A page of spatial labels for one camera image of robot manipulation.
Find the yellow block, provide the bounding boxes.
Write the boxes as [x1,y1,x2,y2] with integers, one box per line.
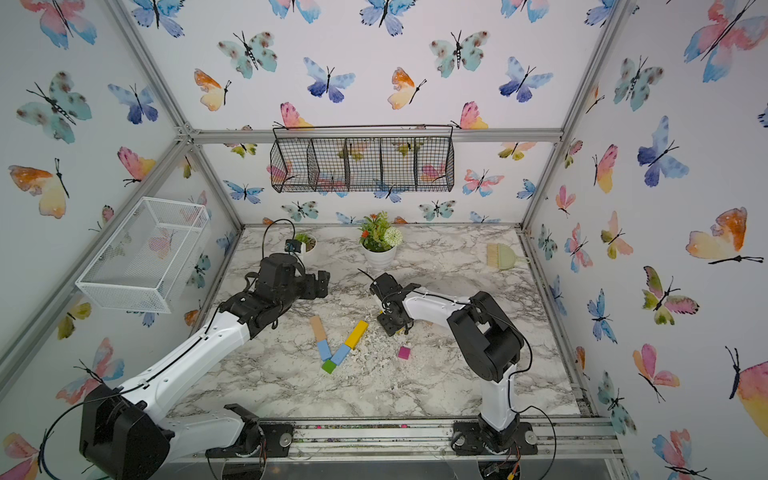
[344,320,369,349]

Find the natural wood block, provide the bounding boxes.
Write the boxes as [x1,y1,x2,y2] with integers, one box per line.
[310,316,327,342]

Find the light blue block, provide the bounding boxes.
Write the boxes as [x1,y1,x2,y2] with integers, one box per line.
[331,344,351,366]
[317,339,332,362]

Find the green cube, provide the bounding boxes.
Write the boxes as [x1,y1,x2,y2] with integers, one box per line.
[322,359,337,374]

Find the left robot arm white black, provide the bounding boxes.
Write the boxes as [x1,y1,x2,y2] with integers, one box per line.
[78,253,331,479]

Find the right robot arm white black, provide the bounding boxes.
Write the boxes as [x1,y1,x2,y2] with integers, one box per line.
[370,273,538,458]

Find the small green potted plant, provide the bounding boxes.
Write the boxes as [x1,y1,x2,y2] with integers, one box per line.
[295,233,317,259]

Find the flowering potted plant white pot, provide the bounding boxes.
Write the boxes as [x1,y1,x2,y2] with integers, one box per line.
[359,211,404,270]

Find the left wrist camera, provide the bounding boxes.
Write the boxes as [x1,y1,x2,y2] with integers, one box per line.
[284,239,303,254]

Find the white mesh wall basket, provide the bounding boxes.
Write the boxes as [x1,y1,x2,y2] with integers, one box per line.
[75,197,210,314]

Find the black wire wall basket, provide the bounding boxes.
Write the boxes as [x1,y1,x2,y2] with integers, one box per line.
[268,124,455,194]

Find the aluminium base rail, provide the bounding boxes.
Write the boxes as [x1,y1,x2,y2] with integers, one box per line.
[137,416,625,463]

